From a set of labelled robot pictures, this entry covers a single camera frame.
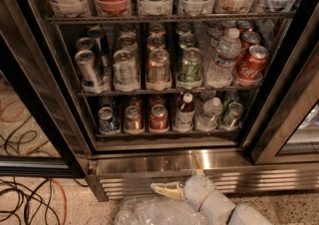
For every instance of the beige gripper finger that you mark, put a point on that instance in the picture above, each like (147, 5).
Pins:
(172, 190)
(196, 167)

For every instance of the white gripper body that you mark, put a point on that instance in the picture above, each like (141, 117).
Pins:
(196, 188)

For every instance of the red coke can bottom shelf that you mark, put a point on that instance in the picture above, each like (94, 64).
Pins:
(158, 117)

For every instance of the red coke can shelf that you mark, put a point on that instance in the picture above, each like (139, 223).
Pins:
(252, 63)
(158, 117)

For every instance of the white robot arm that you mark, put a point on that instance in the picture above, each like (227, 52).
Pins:
(220, 210)

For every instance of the clear water bottle bottom shelf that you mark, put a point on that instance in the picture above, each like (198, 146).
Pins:
(207, 114)

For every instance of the green can bottom shelf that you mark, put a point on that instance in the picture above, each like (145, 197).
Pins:
(231, 118)

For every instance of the gold can bottom shelf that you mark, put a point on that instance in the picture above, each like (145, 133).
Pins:
(133, 118)

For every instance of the blue can bottom shelf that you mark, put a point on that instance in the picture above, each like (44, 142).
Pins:
(108, 122)

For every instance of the water bottle middle shelf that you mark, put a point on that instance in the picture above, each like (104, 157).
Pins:
(223, 59)

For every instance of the stainless steel glass-door fridge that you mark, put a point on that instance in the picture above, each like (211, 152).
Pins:
(257, 156)

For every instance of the green can middle shelf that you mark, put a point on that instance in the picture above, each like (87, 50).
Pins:
(189, 68)

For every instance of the copper can middle shelf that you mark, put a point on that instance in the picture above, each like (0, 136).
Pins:
(158, 67)

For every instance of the white can middle shelf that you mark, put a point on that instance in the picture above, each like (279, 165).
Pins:
(126, 77)

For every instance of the red coke can middle shelf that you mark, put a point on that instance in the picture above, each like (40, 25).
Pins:
(252, 63)

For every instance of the open fridge glass door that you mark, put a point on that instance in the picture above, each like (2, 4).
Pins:
(45, 105)

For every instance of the silver slim can middle shelf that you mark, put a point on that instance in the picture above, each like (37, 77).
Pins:
(92, 78)

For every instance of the blue slim can middle shelf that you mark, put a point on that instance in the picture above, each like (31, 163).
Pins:
(99, 35)

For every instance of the clear plastic bag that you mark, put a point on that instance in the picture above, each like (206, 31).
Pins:
(157, 210)

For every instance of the dark juice bottle white cap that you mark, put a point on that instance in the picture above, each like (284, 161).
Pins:
(184, 113)

